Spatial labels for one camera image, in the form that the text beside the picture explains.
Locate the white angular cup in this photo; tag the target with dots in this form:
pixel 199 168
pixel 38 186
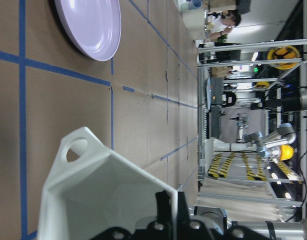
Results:
pixel 91 188

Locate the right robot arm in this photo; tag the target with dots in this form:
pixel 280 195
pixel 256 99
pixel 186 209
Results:
pixel 220 227

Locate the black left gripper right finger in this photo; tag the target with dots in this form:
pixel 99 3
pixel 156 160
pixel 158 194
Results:
pixel 183 215

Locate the seated person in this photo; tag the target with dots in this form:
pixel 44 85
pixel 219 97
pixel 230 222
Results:
pixel 222 23

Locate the lavender plate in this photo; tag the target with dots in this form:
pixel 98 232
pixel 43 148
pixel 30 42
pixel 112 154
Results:
pixel 94 26

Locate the yellow hard hat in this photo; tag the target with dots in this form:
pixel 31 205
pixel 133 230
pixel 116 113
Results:
pixel 283 53

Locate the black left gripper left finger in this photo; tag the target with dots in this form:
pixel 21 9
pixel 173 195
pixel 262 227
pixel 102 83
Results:
pixel 163 208

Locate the brown paper table cover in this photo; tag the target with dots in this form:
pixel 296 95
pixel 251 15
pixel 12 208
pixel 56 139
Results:
pixel 142 103

